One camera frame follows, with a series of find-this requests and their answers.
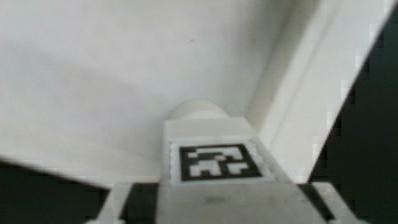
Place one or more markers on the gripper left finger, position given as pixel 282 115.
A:
pixel 130 204

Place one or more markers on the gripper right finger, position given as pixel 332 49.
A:
pixel 329 203

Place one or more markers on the white table leg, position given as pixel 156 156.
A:
pixel 224 185

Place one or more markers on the white square tabletop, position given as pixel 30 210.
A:
pixel 106 60

